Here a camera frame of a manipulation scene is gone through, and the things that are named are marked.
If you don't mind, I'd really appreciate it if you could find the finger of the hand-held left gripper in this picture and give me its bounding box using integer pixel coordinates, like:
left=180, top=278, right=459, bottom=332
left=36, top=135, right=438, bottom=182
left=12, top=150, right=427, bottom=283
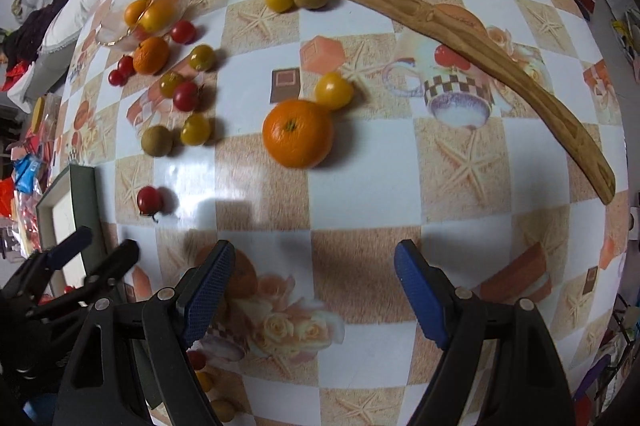
left=10, top=226, right=94, bottom=289
left=35, top=239, right=141, bottom=319

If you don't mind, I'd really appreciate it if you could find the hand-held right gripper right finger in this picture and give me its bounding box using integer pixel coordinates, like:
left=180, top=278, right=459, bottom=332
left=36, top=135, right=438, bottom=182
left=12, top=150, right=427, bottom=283
left=394, top=240, right=576, bottom=426

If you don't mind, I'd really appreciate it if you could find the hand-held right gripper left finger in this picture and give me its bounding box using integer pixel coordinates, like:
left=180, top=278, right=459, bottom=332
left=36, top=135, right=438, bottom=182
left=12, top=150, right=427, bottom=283
left=52, top=240, right=237, bottom=426

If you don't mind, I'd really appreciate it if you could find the green-rimmed white tray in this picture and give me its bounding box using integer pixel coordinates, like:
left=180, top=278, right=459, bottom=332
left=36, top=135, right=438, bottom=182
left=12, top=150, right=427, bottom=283
left=34, top=163, right=108, bottom=287

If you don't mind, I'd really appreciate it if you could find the pale yellow tomato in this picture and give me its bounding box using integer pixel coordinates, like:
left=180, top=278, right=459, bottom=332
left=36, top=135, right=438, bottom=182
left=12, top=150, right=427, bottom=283
left=141, top=125, right=174, bottom=156

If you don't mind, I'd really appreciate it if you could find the large yellow tomato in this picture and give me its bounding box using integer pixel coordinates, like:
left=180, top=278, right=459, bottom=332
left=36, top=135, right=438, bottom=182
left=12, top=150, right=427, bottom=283
left=314, top=72, right=355, bottom=109

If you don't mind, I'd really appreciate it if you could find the pile of snack packets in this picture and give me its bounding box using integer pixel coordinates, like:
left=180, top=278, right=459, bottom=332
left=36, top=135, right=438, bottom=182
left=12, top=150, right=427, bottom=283
left=0, top=96, right=66, bottom=257

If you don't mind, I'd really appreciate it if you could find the large orange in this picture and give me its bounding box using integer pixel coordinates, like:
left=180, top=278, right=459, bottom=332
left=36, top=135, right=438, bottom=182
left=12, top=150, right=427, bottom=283
left=262, top=100, right=335, bottom=169

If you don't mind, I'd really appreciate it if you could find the red cloth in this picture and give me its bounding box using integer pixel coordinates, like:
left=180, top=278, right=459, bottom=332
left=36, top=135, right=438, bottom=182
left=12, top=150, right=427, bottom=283
left=2, top=59, right=36, bottom=92

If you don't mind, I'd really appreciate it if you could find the olive cherry tomato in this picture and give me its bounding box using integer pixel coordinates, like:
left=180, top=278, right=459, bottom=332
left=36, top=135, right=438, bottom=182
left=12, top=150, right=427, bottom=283
left=159, top=71, right=185, bottom=97

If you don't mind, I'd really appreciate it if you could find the small orange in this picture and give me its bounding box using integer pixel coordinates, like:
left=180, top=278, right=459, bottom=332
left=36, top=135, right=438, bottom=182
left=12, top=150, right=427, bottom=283
left=132, top=36, right=171, bottom=75

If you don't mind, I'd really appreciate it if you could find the yellow-green cherry tomato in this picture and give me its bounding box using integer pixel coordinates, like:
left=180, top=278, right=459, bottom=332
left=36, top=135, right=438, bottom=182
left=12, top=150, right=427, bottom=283
left=188, top=44, right=217, bottom=71

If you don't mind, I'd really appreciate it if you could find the dark clothes heap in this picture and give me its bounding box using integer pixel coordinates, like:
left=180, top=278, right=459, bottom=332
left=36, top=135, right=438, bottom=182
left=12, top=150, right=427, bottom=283
left=5, top=0, right=76, bottom=72

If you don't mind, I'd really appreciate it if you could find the small orange citrus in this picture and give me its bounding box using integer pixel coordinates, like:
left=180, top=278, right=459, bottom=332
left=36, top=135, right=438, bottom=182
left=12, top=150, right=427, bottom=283
left=124, top=0, right=150, bottom=27

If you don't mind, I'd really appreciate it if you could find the yellow-orange citrus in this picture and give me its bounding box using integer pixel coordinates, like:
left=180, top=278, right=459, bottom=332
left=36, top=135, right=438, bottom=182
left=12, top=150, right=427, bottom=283
left=139, top=0, right=181, bottom=33

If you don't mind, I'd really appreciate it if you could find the colourful clutter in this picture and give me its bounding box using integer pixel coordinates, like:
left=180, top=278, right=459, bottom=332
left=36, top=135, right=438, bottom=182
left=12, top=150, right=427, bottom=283
left=610, top=6, right=640, bottom=72

